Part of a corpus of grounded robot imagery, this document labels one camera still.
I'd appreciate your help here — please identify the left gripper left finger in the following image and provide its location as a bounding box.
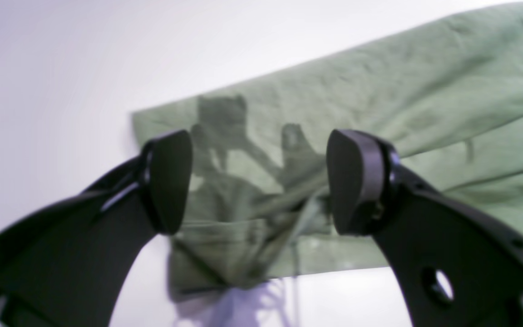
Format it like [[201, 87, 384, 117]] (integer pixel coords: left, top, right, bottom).
[[0, 129, 193, 327]]

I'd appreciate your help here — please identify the green T-shirt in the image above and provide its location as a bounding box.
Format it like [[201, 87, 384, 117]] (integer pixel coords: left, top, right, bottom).
[[132, 2, 523, 297]]

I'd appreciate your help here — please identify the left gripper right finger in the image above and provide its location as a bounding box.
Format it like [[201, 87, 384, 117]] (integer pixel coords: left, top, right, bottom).
[[326, 129, 523, 327]]

